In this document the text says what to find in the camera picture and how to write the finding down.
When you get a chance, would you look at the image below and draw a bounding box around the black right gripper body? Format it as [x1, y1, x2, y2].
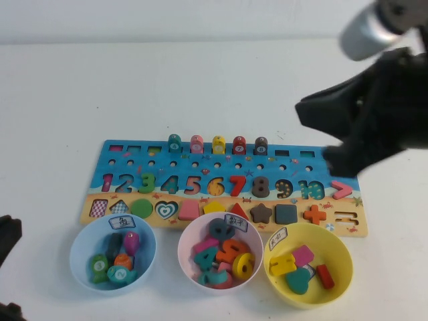
[294, 46, 428, 162]

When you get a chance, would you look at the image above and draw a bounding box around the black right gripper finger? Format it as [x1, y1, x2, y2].
[323, 142, 350, 178]
[347, 143, 368, 178]

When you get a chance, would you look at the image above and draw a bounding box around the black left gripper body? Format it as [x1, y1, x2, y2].
[0, 215, 23, 268]

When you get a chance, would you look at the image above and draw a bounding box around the teal wooden fish piece two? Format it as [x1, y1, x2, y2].
[106, 265, 138, 285]

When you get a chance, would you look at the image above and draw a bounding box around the pink greater-than sign piece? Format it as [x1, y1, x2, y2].
[330, 180, 352, 201]

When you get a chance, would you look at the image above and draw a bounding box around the orange plus sign piece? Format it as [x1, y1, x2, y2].
[303, 204, 327, 225]

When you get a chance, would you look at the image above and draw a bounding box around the colourful wooden number puzzle board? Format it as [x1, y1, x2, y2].
[79, 139, 368, 238]

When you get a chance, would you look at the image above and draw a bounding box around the dark grey wooden square piece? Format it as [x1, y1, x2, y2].
[274, 203, 298, 225]

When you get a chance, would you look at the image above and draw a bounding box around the brown wooden fish piece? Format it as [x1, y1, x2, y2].
[254, 136, 269, 156]

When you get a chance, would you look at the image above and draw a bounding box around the light blue plastic bowl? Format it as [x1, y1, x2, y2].
[69, 215, 157, 291]

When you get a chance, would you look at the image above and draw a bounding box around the brown wooden star piece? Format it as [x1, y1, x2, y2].
[249, 203, 274, 224]

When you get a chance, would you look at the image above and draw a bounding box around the paper label on yellow bowl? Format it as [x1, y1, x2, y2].
[269, 226, 289, 249]

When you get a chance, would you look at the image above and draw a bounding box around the green wooden fish piece three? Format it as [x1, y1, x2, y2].
[90, 253, 110, 284]

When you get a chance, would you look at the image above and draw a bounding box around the red wooden fish piece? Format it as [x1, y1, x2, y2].
[232, 135, 247, 155]

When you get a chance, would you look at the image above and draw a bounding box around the pink wooden diamond piece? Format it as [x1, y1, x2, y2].
[292, 244, 315, 267]

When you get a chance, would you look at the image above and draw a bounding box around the yellow plastic bowl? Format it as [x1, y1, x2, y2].
[263, 223, 354, 305]

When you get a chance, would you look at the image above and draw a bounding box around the dark grey wooden fish piece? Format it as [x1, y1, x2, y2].
[106, 233, 124, 257]

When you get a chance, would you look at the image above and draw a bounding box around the red wooden triangle piece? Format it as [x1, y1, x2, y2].
[227, 202, 251, 220]

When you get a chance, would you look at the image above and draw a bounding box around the paper label on blue bowl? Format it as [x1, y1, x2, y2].
[108, 215, 136, 231]

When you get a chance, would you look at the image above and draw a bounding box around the paper label on pink bowl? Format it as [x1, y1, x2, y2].
[226, 213, 249, 229]

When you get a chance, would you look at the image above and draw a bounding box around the red minus sign piece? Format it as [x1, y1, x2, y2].
[316, 263, 335, 289]

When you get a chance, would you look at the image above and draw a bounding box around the yellow equals sign piece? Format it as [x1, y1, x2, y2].
[269, 254, 298, 277]

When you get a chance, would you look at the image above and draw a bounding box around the yellow wooden fish piece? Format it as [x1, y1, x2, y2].
[211, 135, 226, 154]

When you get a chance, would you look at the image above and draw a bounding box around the purple wooden fish piece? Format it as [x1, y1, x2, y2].
[123, 231, 140, 255]

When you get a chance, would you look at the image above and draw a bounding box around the teal wooden heart piece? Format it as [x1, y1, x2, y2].
[285, 267, 312, 295]

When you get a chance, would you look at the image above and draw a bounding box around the yellow wooden pentagon piece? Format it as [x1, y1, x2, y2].
[203, 201, 225, 217]

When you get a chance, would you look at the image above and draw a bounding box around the green wooden circle piece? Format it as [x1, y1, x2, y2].
[130, 198, 154, 220]

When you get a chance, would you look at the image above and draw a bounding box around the pink wooden fish piece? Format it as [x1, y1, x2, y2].
[190, 134, 204, 154]

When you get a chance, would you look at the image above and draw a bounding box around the pink wooden trapezoid piece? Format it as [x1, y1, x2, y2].
[178, 200, 201, 221]

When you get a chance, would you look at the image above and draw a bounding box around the magenta wooden number piece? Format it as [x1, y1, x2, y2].
[193, 237, 220, 255]

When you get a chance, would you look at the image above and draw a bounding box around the teal wooden fish piece four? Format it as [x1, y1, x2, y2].
[167, 133, 182, 154]

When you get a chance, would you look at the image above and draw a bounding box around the pink wooden number piece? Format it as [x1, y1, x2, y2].
[207, 263, 233, 290]

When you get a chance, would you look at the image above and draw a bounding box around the small teal wooden number piece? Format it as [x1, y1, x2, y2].
[197, 270, 221, 285]

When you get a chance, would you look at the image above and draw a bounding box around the pink plastic bowl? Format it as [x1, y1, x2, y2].
[177, 211, 264, 295]

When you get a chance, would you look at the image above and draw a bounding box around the brown wooden number eight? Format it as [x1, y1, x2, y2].
[251, 176, 270, 199]

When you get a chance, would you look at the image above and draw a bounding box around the red wooden number seven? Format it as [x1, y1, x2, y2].
[229, 175, 247, 197]

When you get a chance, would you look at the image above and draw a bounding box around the orange wooden number five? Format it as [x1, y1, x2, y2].
[215, 237, 250, 265]

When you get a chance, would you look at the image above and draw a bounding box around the yellow wooden number six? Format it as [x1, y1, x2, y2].
[233, 252, 257, 278]

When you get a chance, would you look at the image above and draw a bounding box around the green wooden number three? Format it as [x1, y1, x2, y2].
[138, 173, 157, 195]

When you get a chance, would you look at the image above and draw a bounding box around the teal wooden number four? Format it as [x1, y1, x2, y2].
[193, 249, 220, 272]

